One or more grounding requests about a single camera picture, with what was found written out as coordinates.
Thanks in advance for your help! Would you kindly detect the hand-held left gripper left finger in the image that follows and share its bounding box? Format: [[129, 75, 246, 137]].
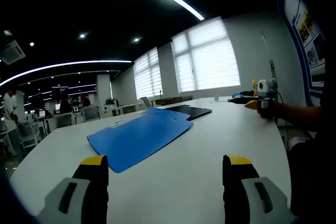
[[36, 155, 109, 224]]

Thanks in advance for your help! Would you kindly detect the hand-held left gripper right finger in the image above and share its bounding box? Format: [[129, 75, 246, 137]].
[[222, 154, 297, 224]]

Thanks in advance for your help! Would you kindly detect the black folder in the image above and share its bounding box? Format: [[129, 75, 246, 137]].
[[160, 104, 213, 121]]

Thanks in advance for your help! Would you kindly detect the blue folder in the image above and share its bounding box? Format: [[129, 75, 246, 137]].
[[86, 107, 195, 174]]

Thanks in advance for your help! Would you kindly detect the person's right hand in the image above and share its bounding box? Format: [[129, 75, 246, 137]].
[[257, 101, 278, 122]]

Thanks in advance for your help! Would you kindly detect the white table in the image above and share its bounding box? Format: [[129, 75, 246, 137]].
[[9, 97, 292, 224]]

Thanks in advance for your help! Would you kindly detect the large window with blinds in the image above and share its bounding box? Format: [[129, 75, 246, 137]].
[[170, 16, 242, 93]]

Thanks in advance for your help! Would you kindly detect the white rounded object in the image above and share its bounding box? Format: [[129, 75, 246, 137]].
[[288, 136, 311, 152]]

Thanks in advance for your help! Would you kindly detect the white office chair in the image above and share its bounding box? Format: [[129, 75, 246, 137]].
[[17, 121, 40, 149], [82, 105, 102, 122], [140, 97, 153, 109], [54, 112, 74, 129]]

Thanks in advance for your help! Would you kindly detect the brown low cabinet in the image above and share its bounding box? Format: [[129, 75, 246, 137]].
[[154, 95, 194, 106]]

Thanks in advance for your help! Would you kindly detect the person's dark clothing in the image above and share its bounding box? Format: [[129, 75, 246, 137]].
[[287, 119, 336, 217]]

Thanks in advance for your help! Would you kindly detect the hanging office screen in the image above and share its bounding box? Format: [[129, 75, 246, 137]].
[[51, 86, 69, 99]]

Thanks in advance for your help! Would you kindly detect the narrow window with blinds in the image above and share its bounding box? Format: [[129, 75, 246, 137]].
[[133, 47, 163, 100]]

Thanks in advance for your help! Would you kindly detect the ceiling air conditioner unit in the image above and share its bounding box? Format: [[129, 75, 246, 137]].
[[1, 39, 26, 65]]

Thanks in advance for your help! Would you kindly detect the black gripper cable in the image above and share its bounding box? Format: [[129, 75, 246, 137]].
[[275, 91, 289, 154]]

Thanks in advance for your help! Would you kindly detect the blue framed wall poster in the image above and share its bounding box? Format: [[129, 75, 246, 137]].
[[275, 0, 328, 105]]

